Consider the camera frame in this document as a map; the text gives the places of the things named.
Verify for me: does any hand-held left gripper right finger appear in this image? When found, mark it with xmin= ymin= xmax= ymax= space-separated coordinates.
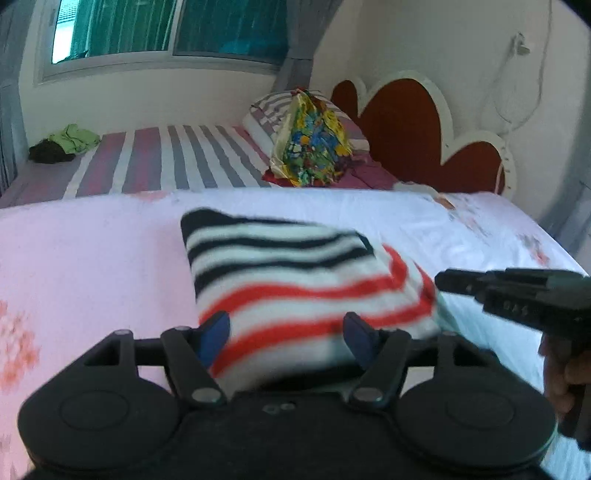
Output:
xmin=342 ymin=312 xmax=498 ymax=410

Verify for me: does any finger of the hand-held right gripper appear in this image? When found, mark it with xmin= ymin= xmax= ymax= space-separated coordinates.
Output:
xmin=435 ymin=269 xmax=491 ymax=299

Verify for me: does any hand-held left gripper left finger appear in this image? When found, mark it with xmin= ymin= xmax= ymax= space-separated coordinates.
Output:
xmin=83 ymin=311 xmax=230 ymax=408

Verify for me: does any white black red striped garment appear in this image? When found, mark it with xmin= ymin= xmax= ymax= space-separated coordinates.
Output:
xmin=180 ymin=208 xmax=445 ymax=389

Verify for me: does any person's right hand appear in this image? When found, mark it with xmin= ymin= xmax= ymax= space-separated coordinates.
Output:
xmin=539 ymin=333 xmax=591 ymax=418

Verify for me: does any white cloth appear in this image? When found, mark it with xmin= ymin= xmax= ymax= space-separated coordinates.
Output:
xmin=393 ymin=181 xmax=445 ymax=200

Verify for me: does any maroon cloth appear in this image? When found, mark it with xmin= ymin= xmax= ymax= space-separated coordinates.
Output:
xmin=262 ymin=151 xmax=399 ymax=191

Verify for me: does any red and white headboard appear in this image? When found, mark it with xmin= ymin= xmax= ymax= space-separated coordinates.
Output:
xmin=330 ymin=69 xmax=516 ymax=200

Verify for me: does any striped mattress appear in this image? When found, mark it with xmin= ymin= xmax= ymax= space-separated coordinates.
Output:
xmin=0 ymin=122 xmax=274 ymax=209

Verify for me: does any colourful printed cloth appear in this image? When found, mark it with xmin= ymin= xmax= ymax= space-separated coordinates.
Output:
xmin=270 ymin=88 xmax=355 ymax=188

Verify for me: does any striped pillow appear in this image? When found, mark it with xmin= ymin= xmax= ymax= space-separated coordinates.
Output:
xmin=242 ymin=90 xmax=371 ymax=154

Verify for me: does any green cloth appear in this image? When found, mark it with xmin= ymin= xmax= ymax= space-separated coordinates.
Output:
xmin=48 ymin=124 xmax=102 ymax=155

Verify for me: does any black cloth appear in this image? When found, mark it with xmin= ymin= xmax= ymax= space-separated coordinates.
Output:
xmin=28 ymin=140 xmax=77 ymax=165

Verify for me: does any grey curtain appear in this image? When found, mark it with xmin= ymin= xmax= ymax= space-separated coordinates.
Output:
xmin=0 ymin=0 xmax=25 ymax=195
xmin=273 ymin=0 xmax=320 ymax=94

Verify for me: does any window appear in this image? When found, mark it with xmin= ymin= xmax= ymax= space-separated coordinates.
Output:
xmin=36 ymin=0 xmax=297 ymax=85

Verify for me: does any white wall cable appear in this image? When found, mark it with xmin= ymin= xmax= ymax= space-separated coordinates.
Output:
xmin=484 ymin=0 xmax=556 ymax=136

